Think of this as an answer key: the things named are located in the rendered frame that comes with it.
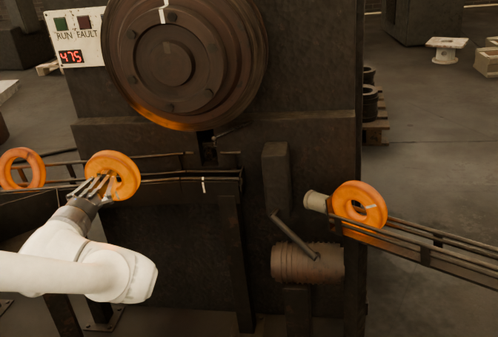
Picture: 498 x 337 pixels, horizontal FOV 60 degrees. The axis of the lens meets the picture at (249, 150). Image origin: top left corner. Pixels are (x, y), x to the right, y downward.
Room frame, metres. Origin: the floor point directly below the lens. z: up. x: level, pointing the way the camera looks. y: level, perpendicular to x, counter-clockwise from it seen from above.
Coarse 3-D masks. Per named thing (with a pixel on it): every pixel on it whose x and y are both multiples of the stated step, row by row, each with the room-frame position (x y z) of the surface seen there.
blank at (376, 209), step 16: (336, 192) 0.98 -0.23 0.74; (352, 192) 0.95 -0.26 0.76; (368, 192) 0.92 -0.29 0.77; (336, 208) 0.98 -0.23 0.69; (352, 208) 0.98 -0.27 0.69; (368, 208) 0.91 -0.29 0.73; (384, 208) 0.90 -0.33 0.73; (352, 224) 0.95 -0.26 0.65; (368, 224) 0.91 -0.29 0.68; (384, 224) 0.91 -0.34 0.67
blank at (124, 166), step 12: (96, 156) 1.05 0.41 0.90; (108, 156) 1.04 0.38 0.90; (120, 156) 1.05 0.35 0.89; (84, 168) 1.06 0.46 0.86; (96, 168) 1.06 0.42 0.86; (108, 168) 1.05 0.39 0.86; (120, 168) 1.04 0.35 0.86; (132, 168) 1.04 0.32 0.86; (132, 180) 1.04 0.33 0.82; (120, 192) 1.05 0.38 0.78; (132, 192) 1.04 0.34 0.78
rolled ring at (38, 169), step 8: (8, 152) 1.42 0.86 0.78; (16, 152) 1.41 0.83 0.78; (24, 152) 1.41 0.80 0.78; (32, 152) 1.41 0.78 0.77; (0, 160) 1.42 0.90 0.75; (8, 160) 1.41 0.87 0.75; (32, 160) 1.39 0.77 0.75; (40, 160) 1.40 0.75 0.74; (0, 168) 1.41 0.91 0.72; (8, 168) 1.42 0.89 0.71; (32, 168) 1.38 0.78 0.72; (40, 168) 1.37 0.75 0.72; (0, 176) 1.40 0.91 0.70; (8, 176) 1.41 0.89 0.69; (40, 176) 1.36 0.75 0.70; (8, 184) 1.38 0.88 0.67; (16, 184) 1.40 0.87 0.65; (32, 184) 1.36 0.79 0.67; (40, 184) 1.36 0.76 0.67
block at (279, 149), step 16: (272, 144) 1.20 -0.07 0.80; (288, 144) 1.21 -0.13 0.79; (272, 160) 1.13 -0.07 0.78; (288, 160) 1.17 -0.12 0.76; (272, 176) 1.13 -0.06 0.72; (288, 176) 1.14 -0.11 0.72; (272, 192) 1.13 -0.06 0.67; (288, 192) 1.13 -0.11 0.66; (272, 208) 1.14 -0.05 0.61; (288, 208) 1.13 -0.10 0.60
